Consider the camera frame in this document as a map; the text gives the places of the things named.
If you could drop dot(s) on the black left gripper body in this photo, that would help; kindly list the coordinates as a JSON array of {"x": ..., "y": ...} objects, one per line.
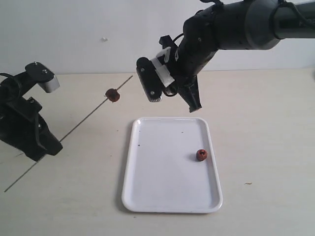
[{"x": 22, "y": 127}]

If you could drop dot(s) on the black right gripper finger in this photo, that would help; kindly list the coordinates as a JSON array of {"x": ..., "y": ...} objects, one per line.
[{"x": 189, "y": 91}]

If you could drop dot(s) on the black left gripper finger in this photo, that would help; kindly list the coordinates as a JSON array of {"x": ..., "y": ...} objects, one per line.
[{"x": 40, "y": 141}]

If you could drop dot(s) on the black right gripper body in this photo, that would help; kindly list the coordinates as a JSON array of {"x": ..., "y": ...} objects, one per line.
[{"x": 186, "y": 62}]

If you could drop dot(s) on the red-brown food piece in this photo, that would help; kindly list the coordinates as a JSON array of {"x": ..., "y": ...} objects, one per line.
[
  {"x": 112, "y": 95},
  {"x": 201, "y": 155}
]

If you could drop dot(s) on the thin metal skewer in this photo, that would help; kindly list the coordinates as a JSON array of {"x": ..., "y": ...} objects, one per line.
[{"x": 65, "y": 109}]

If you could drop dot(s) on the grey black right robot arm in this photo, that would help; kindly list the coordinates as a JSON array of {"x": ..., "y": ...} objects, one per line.
[{"x": 243, "y": 25}]

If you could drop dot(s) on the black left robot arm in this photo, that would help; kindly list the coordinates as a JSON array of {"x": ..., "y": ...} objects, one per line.
[{"x": 13, "y": 88}]

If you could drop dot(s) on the white rectangular plastic tray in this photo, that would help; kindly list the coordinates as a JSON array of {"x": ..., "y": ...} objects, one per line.
[{"x": 162, "y": 174}]

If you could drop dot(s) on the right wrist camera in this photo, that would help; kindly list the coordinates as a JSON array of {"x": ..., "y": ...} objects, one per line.
[{"x": 149, "y": 79}]

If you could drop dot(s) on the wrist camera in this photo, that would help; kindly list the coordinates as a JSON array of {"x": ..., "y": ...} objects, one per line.
[
  {"x": 149, "y": 79},
  {"x": 42, "y": 76}
]

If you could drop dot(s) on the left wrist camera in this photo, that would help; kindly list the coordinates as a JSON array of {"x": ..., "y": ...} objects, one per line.
[{"x": 42, "y": 76}]

